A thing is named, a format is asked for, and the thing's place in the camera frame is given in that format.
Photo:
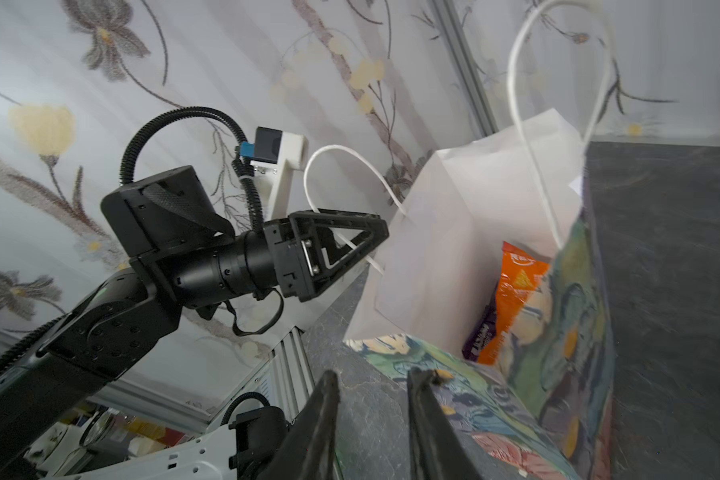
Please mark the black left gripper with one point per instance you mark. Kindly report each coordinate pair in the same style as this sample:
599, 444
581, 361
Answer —
308, 247

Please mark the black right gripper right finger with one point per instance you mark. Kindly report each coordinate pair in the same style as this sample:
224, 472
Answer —
435, 452

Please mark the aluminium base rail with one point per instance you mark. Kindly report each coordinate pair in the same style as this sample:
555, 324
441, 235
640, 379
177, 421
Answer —
285, 378

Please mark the floral paper gift bag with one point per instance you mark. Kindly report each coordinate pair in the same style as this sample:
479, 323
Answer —
488, 301

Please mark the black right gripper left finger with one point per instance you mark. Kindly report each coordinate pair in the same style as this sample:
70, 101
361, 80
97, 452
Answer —
308, 451

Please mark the orange snack bag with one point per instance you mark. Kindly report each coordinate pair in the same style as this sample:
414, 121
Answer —
521, 275

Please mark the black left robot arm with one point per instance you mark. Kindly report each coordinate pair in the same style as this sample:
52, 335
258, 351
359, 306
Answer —
183, 256

